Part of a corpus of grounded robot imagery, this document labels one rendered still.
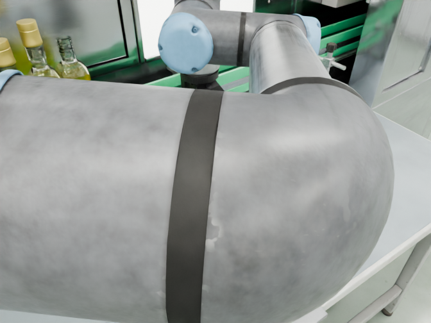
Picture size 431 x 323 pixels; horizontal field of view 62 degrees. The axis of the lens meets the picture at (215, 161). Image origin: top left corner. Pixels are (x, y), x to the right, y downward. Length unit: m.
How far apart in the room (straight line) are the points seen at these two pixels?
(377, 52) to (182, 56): 0.90
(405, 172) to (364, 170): 0.97
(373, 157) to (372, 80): 1.18
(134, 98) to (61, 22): 0.80
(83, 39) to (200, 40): 0.53
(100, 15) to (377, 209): 0.88
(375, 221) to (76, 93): 0.14
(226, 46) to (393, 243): 0.60
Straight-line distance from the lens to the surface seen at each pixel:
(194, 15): 0.52
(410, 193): 1.06
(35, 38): 0.79
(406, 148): 1.23
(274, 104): 0.16
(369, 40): 1.33
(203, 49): 0.50
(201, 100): 0.15
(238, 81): 1.07
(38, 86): 0.18
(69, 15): 0.96
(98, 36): 0.99
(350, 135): 0.17
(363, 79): 1.37
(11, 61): 0.79
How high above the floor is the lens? 1.40
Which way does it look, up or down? 39 degrees down
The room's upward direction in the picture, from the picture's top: straight up
